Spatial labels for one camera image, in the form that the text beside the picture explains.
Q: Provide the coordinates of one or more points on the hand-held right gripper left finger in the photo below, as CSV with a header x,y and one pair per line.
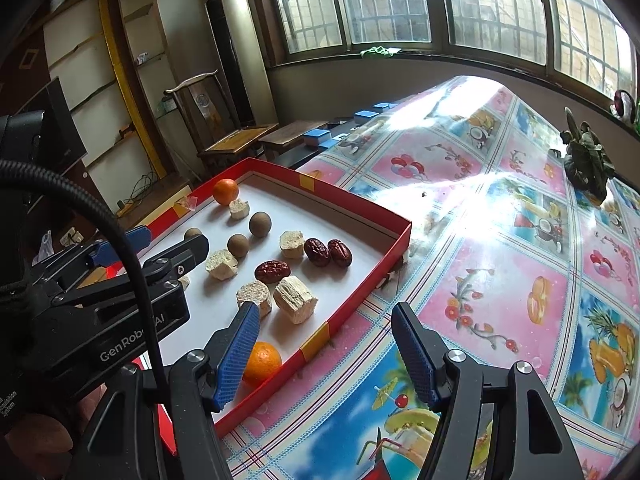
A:
x,y
237,355

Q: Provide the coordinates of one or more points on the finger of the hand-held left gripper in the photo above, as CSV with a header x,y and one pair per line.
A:
x,y
122,241
170,260

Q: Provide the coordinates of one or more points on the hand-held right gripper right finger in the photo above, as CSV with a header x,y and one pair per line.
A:
x,y
415,355

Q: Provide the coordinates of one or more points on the orange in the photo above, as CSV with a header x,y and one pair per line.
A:
x,y
261,360
226,191

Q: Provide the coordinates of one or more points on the peeled sugarcane piece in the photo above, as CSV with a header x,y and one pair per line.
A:
x,y
296,300
184,282

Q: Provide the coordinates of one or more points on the brown longan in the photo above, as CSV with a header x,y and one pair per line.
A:
x,y
260,224
238,246
192,233

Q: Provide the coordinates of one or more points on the round pale cake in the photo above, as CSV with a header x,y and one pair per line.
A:
x,y
221,263

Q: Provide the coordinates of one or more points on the hexagonal sesame biscuit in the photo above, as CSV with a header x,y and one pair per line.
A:
x,y
255,297

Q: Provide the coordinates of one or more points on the pale cake piece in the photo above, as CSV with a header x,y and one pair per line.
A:
x,y
239,208
292,244

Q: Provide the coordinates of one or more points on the dried red date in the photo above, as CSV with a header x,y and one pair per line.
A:
x,y
340,252
317,251
272,271

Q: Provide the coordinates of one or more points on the red cardboard box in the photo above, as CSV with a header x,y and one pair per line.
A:
x,y
345,285

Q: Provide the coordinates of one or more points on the person's left hand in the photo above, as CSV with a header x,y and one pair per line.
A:
x,y
40,440

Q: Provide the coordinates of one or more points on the clear plastic wrapper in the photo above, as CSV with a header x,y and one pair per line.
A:
x,y
187,203

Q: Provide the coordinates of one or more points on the black flat monitor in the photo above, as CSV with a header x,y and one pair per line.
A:
x,y
65,130

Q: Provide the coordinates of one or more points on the wooden armchair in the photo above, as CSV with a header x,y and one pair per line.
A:
x,y
235,141

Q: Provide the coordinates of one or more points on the dark wooden stool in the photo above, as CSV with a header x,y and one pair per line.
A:
x,y
287,131

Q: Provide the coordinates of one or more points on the white shelving unit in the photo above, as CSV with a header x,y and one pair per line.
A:
x,y
90,60

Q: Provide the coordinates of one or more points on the small blue box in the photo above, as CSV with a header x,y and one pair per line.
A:
x,y
317,136
385,106
365,114

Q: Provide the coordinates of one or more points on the tall standing air conditioner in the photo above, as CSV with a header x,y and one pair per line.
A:
x,y
250,60

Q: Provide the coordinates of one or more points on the dark green leafy vegetable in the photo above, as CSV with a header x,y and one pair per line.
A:
x,y
587,160

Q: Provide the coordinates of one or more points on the green rag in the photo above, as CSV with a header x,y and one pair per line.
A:
x,y
377,51

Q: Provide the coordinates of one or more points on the round red white object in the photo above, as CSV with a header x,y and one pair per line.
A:
x,y
624,102

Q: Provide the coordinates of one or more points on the metal framed window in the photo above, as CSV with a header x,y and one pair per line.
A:
x,y
380,0

